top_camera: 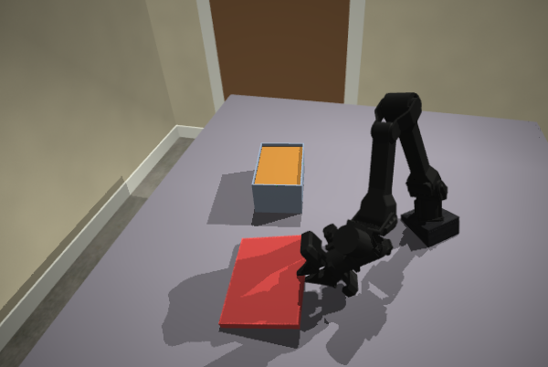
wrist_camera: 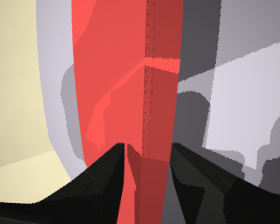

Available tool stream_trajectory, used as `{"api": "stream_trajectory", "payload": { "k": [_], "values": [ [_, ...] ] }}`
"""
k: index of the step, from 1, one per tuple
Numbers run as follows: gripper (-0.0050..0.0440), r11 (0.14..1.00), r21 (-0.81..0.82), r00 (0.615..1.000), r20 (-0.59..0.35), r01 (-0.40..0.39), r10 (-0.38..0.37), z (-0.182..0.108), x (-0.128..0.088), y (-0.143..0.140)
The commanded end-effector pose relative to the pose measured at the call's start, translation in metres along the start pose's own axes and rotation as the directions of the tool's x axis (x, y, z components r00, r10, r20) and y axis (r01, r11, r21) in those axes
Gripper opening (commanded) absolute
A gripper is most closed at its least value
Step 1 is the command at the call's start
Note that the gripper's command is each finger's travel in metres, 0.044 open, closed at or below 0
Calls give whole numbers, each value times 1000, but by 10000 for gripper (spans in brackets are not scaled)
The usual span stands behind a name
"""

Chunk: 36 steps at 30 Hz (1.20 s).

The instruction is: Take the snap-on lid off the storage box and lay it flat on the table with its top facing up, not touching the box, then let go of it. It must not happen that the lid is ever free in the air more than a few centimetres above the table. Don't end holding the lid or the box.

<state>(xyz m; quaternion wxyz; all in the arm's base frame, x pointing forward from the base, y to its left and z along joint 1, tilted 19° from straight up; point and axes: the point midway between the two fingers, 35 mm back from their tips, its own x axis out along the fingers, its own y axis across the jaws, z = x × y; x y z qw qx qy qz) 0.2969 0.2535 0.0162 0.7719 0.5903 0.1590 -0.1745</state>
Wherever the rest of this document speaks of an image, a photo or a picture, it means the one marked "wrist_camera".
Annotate red rectangular slab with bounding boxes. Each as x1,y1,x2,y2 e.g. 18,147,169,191
71,0,184,224

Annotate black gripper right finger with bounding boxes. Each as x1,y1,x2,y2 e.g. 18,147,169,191
170,143,280,224

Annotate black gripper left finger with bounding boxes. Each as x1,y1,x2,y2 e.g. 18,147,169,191
0,143,125,224

